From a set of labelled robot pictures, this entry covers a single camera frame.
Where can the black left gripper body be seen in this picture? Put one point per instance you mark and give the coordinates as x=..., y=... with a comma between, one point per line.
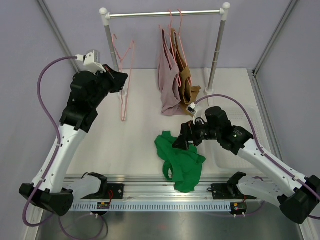
x=101, y=82

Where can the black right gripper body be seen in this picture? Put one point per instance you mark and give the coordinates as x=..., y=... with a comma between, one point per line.
x=201, y=132

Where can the green tank top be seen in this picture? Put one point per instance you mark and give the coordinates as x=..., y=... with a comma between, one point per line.
x=182, y=167

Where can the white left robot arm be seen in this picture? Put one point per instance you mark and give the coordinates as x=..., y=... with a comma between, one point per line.
x=46, y=191

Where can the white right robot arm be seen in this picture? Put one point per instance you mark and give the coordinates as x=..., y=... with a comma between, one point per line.
x=295, y=194

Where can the tan brown tank top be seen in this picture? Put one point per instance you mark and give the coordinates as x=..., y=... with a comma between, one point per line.
x=188, y=92

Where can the mauve pink tank top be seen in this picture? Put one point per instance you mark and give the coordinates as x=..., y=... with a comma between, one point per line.
x=168, y=71

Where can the pink hanger of mauve top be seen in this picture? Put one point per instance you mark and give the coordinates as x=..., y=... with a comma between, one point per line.
x=172, y=45

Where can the pink hanger of tan top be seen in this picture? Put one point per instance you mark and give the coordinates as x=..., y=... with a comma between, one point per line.
x=181, y=56

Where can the white plastic basket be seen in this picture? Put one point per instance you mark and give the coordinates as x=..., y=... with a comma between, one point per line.
x=236, y=150

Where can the white clothes rack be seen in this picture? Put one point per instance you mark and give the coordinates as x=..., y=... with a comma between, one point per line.
x=223, y=12

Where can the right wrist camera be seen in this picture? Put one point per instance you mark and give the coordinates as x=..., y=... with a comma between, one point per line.
x=196, y=111

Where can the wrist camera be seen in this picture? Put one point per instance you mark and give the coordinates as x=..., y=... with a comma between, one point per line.
x=196, y=111
x=91, y=61

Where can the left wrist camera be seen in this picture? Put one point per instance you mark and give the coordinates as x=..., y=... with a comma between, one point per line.
x=91, y=61

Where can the aluminium front rail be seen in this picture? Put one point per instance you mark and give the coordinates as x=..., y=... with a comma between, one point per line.
x=157, y=188

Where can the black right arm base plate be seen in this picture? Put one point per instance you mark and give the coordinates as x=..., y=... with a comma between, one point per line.
x=220, y=191

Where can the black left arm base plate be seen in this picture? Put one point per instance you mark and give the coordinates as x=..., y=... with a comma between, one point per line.
x=113, y=190

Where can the white slotted cable duct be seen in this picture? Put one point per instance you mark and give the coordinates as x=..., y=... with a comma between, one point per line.
x=144, y=206

